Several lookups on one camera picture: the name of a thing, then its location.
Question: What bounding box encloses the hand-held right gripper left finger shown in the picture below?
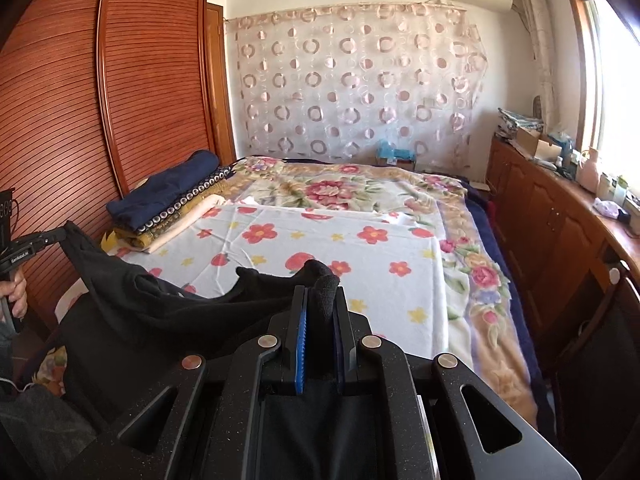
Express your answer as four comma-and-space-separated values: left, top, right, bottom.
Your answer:
60, 285, 307, 480

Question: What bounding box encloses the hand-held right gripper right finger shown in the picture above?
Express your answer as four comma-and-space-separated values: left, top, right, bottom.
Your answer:
334, 285, 583, 480

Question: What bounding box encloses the black t-shirt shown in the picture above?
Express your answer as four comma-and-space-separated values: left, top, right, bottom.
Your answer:
47, 220, 431, 480

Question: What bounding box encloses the person's left forearm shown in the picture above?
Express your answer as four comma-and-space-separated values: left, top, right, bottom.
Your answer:
0, 320, 16, 386

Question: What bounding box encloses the stack of folded clothes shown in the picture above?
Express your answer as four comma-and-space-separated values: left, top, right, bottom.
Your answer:
112, 167, 236, 248

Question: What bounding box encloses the person's left hand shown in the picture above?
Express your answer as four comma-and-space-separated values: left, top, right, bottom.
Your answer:
0, 269, 27, 318

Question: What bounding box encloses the beige folded cloth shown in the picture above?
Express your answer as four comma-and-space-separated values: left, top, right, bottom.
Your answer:
142, 195, 226, 253

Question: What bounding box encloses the floral blanket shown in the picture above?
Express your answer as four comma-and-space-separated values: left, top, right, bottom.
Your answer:
30, 155, 556, 426

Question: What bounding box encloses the wooden slatted wardrobe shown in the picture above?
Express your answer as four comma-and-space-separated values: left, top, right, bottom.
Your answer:
0, 0, 238, 331

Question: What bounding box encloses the blue box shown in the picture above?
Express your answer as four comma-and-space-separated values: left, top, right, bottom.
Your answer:
375, 139, 417, 168

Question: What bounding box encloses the low wooden cabinet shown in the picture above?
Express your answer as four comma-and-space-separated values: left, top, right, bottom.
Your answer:
485, 135, 640, 341

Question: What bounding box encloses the dark wooden chair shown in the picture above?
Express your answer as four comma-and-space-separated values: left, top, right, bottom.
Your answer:
550, 260, 640, 466

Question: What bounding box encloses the cardboard box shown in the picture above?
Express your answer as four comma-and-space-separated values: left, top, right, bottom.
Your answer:
515, 127, 563, 161

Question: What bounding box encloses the stack of papers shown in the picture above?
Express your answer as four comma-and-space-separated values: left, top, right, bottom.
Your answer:
496, 107, 543, 138

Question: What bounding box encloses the pink jug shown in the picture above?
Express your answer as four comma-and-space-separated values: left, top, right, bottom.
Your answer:
580, 147, 601, 193

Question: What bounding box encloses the pale window curtain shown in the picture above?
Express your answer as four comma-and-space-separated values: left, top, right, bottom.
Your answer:
515, 0, 561, 131

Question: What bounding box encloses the window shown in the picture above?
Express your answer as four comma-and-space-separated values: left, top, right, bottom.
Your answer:
562, 0, 640, 161

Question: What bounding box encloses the pink circle-patterned wall curtain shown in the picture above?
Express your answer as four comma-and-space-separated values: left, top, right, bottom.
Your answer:
225, 2, 488, 166

